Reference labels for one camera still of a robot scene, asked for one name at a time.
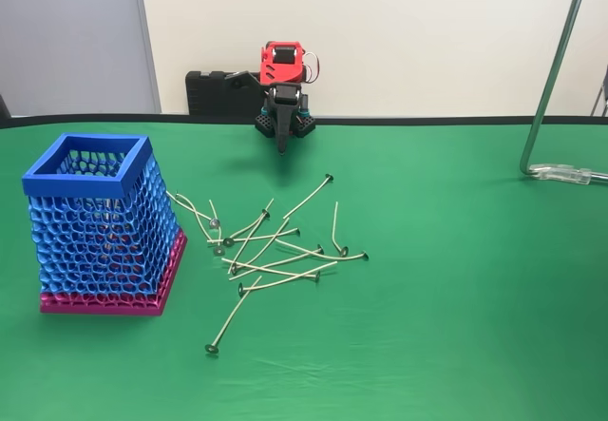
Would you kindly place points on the small camera board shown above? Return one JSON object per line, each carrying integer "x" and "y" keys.
{"x": 233, "y": 81}

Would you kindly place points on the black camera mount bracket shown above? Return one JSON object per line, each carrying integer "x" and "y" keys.
{"x": 247, "y": 78}

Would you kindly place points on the candle wick with metal base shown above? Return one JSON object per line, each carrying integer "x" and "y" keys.
{"x": 204, "y": 235}
{"x": 328, "y": 177}
{"x": 228, "y": 241}
{"x": 241, "y": 289}
{"x": 320, "y": 250}
{"x": 212, "y": 349}
{"x": 343, "y": 251}
{"x": 265, "y": 213}
{"x": 235, "y": 268}
{"x": 297, "y": 232}
{"x": 317, "y": 276}
{"x": 214, "y": 223}
{"x": 365, "y": 255}
{"x": 218, "y": 251}

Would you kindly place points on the green cloth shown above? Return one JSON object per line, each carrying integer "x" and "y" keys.
{"x": 427, "y": 321}

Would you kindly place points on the silver metal stand pole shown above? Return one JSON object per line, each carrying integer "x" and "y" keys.
{"x": 549, "y": 83}

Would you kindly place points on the clear plastic stand foot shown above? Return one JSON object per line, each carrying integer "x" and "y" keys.
{"x": 560, "y": 173}

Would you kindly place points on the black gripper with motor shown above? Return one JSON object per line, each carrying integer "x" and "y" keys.
{"x": 284, "y": 113}

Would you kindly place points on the blue and magenta mesh basket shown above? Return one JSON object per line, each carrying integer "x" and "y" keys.
{"x": 95, "y": 250}

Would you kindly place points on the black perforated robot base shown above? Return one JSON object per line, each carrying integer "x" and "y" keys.
{"x": 263, "y": 124}

